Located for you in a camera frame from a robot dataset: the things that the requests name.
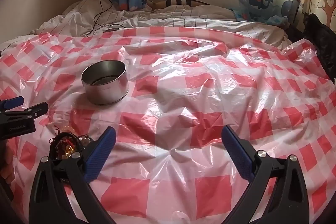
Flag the striped pillow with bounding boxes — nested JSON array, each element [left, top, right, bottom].
[[146, 0, 207, 10]]

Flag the black charger cable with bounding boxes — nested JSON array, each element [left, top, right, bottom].
[[85, 0, 127, 37]]

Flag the white striped bed sheet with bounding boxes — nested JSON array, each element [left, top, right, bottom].
[[1, 0, 290, 50]]

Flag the gold red jewelry pile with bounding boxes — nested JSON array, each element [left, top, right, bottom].
[[49, 126, 93, 160]]

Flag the person left hand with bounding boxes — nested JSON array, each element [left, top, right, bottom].
[[1, 141, 15, 185]]

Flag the black garment at bedside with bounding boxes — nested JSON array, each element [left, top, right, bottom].
[[285, 13, 335, 83]]

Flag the red white checkered plastic sheet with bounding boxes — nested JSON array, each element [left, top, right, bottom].
[[1, 27, 335, 223]]

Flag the round silver metal tin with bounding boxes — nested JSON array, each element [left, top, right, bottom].
[[81, 60, 129, 105]]

